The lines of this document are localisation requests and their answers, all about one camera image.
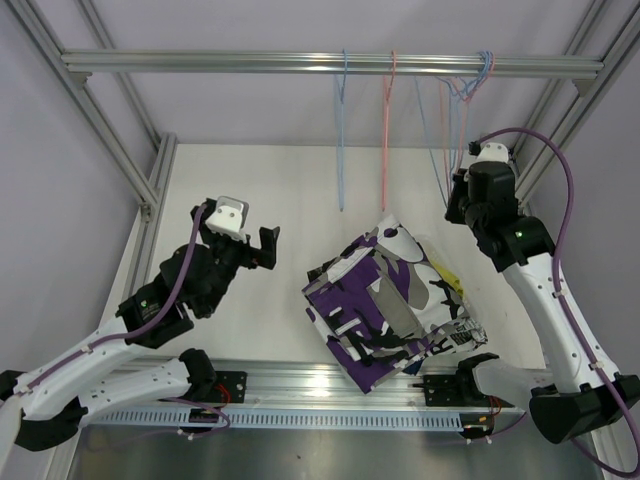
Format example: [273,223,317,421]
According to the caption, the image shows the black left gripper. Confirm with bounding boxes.
[192,214,278,316]

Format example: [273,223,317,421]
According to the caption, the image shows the yellow trousers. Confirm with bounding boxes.
[432,262,464,297]

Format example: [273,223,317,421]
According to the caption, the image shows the blue hanger with navy trousers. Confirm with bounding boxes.
[434,49,494,174]

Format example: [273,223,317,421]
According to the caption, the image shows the purple camouflage trousers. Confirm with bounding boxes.
[302,215,472,394]

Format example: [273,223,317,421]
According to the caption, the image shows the newsprint patterned trousers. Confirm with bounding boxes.
[427,317,488,357]

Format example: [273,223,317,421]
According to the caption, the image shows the pink hanger with newsprint trousers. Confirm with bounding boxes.
[438,52,496,174]

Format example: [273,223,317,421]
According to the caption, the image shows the pink hanger with camouflage trousers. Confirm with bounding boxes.
[381,50,397,212]

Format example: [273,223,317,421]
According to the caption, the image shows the blue hanger with black trousers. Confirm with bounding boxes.
[413,50,496,206]

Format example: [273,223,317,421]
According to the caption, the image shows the light blue wire hanger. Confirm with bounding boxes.
[333,49,348,212]

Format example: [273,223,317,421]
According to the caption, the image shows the navy blue denim trousers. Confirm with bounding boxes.
[403,362,421,375]

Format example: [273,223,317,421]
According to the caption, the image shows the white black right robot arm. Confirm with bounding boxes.
[445,161,639,444]

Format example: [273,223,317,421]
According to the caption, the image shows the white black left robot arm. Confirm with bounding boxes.
[1,227,280,454]

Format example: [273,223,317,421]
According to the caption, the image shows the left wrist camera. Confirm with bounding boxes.
[198,196,249,243]

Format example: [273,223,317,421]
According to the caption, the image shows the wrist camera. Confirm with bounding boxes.
[468,141,510,163]
[198,196,249,243]

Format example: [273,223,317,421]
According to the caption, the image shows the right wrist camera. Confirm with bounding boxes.
[468,141,510,163]

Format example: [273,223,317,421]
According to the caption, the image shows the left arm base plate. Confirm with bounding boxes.
[205,371,248,404]

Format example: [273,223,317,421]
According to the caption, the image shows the aluminium frame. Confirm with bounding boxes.
[0,0,640,480]

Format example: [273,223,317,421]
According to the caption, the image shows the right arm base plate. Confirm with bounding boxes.
[413,374,485,407]

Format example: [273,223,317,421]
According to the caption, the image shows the slotted cable duct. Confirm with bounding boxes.
[87,408,464,432]

